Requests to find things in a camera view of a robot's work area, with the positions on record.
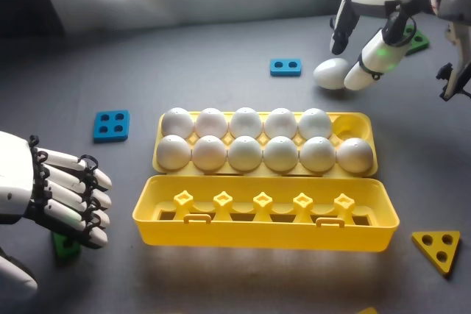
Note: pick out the yellow three-hole triangle block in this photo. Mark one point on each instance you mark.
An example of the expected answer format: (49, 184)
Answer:
(438, 244)

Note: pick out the green toy block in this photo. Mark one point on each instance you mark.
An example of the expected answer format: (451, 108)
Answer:
(419, 43)
(64, 249)

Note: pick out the blue four-hole block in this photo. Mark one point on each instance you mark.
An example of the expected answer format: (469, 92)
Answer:
(110, 135)

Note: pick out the white toy egg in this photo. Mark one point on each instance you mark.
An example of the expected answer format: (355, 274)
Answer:
(280, 123)
(245, 154)
(314, 123)
(329, 74)
(177, 123)
(209, 154)
(318, 155)
(280, 154)
(173, 153)
(246, 122)
(355, 155)
(210, 123)

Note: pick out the grey table cloth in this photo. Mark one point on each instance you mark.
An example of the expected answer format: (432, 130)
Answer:
(221, 71)

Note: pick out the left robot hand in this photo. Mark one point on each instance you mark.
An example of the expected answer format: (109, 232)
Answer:
(14, 178)

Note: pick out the blue two-hole block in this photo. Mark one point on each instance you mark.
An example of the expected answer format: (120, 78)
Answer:
(286, 70)

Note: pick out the yellow egg carton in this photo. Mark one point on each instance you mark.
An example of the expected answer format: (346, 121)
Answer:
(257, 237)

